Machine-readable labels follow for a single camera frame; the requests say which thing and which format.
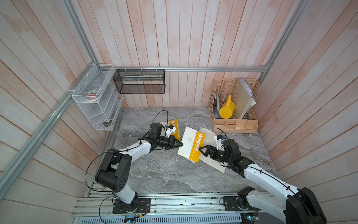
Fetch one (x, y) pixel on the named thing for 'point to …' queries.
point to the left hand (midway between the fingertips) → (182, 146)
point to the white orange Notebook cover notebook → (174, 122)
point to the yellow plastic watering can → (228, 108)
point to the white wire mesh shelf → (103, 114)
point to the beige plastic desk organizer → (249, 124)
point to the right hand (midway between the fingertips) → (203, 149)
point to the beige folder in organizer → (244, 98)
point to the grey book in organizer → (216, 105)
